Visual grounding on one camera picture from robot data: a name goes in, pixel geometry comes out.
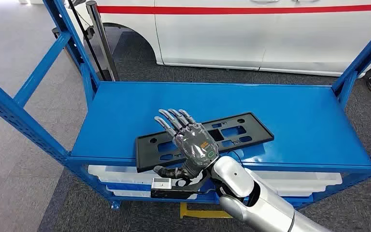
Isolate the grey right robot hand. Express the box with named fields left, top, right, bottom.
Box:
left=153, top=109, right=220, bottom=180

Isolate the black plastic licence plate frame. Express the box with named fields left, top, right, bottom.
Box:
left=135, top=112, right=275, bottom=174

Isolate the blue metal shelf rack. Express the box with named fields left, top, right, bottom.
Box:
left=0, top=0, right=371, bottom=210

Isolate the white vehicle with red stripe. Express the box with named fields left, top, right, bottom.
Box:
left=65, top=0, right=371, bottom=77

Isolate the steel stanchion pole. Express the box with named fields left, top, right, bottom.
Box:
left=86, top=0, right=119, bottom=82

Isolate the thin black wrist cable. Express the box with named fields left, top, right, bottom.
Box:
left=229, top=149, right=246, bottom=168

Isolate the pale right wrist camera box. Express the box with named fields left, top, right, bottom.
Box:
left=151, top=177, right=173, bottom=190

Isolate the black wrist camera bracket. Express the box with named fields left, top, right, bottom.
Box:
left=150, top=173, right=213, bottom=200

